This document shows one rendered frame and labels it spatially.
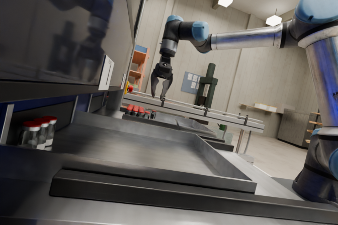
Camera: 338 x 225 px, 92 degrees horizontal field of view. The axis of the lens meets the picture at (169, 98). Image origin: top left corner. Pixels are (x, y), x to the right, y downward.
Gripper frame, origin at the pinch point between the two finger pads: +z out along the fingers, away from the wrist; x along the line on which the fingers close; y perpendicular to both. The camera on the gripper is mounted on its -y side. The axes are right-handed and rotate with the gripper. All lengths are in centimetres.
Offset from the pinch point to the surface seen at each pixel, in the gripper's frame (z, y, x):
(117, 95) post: 4.3, 9.9, 17.4
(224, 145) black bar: 10.2, -24.0, -21.7
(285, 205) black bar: 10, -52, -15
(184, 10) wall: -416, 708, -110
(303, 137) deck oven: 47, 575, -797
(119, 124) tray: 9.7, -25.0, 11.2
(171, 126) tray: 8.9, -16.4, -5.2
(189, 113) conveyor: 12, 86, -45
